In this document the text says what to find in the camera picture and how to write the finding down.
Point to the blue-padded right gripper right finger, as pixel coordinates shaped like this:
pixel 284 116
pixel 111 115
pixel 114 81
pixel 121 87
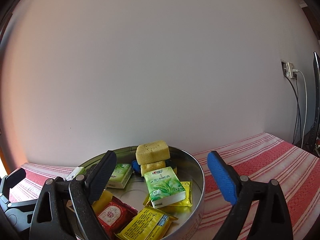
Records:
pixel 272 218

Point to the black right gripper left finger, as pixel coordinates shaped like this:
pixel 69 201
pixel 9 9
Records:
pixel 62 204

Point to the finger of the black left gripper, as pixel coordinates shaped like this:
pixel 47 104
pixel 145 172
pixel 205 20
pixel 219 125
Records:
pixel 10 181

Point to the red snack packet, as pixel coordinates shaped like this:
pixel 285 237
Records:
pixel 115 216

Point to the yellow porous sponge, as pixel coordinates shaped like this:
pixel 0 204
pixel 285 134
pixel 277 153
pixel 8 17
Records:
pixel 102 202

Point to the green tissue pack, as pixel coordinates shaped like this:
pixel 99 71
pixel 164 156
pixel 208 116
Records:
pixel 120 176
pixel 162 183
pixel 77 171

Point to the dark blue yarn ball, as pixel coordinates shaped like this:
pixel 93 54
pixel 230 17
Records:
pixel 136 167

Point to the yellow sponge with green scourer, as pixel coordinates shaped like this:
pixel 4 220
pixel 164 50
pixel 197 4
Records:
pixel 144 168

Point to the tan yellow sponge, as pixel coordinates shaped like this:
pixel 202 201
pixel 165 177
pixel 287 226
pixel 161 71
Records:
pixel 152 152

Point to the red white striped cloth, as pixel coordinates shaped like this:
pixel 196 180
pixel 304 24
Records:
pixel 263 157

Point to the dark monitor edge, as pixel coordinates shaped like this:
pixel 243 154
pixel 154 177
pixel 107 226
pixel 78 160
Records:
pixel 313 135

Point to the round blue cookie tin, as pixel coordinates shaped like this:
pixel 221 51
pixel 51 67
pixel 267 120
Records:
pixel 188 169

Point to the wall power socket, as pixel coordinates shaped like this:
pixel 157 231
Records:
pixel 289 69

